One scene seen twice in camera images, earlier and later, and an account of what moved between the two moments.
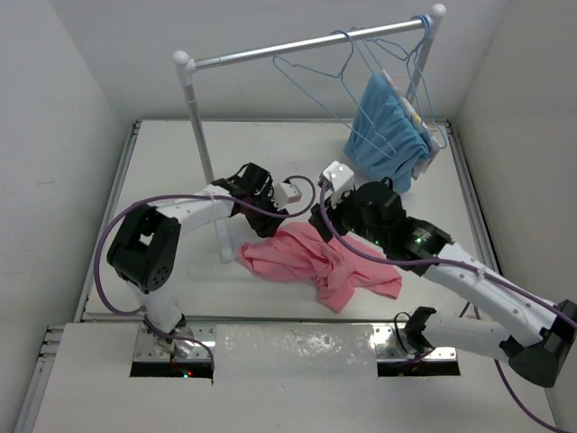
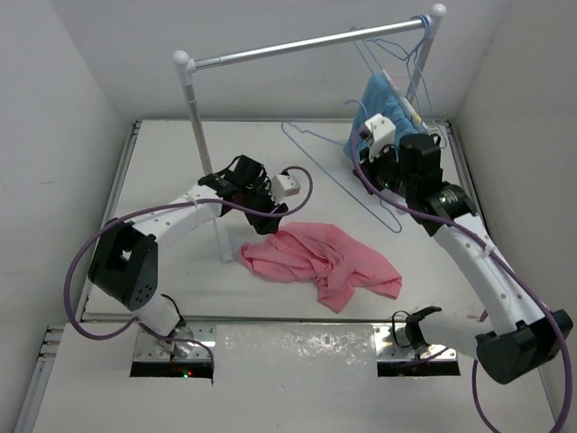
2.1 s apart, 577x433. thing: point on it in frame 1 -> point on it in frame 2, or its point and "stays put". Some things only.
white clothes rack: x=189 y=67 stays put
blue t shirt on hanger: x=385 y=133 stays put
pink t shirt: x=310 y=255 stays put
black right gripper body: x=345 y=216 -> x=384 y=172
